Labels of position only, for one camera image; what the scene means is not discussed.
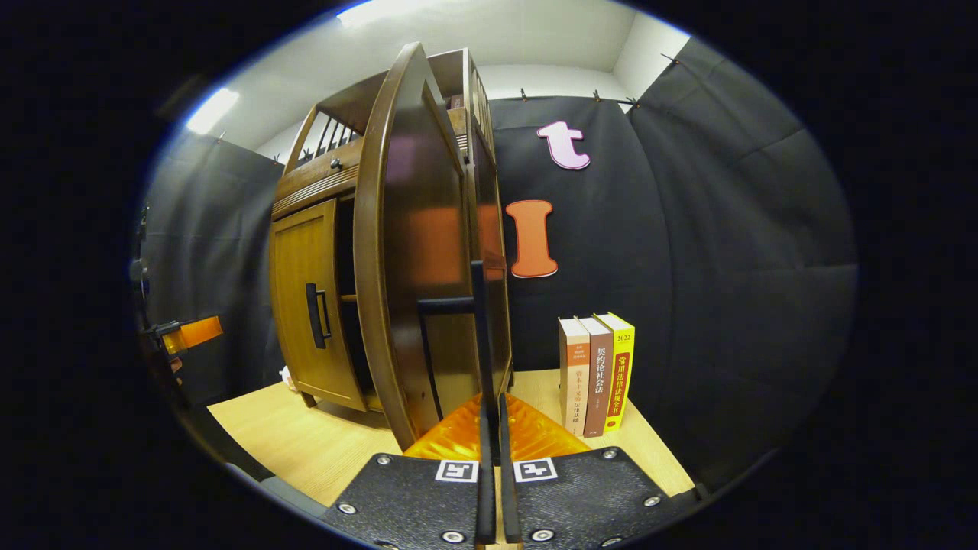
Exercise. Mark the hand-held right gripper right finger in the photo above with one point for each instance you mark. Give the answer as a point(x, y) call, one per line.
point(510, 504)

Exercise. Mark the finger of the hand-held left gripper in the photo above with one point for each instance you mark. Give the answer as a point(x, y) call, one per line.
point(195, 334)

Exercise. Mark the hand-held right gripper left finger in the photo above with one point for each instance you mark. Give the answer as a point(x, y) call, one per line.
point(486, 504)

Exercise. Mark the wooden cabinet door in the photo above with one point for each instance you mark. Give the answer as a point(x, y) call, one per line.
point(412, 267)
point(302, 290)

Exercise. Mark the wooden double-door shoe cabinet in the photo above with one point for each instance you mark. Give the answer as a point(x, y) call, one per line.
point(367, 99)

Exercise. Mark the white crumpled tissue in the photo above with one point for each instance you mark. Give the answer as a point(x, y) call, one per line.
point(288, 378)

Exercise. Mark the beige book with orange band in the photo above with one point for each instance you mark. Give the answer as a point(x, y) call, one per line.
point(574, 382)

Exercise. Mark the brown book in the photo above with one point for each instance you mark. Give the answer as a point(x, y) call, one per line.
point(600, 382)

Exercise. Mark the yellow book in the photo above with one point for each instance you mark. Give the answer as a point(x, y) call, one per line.
point(621, 374)

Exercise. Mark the small ceiling light panel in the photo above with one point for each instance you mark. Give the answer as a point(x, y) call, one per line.
point(212, 111)

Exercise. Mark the wooden ribbed drawer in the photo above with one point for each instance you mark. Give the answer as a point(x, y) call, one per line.
point(317, 179)

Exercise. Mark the maroon book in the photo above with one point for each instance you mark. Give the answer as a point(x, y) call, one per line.
point(455, 101)

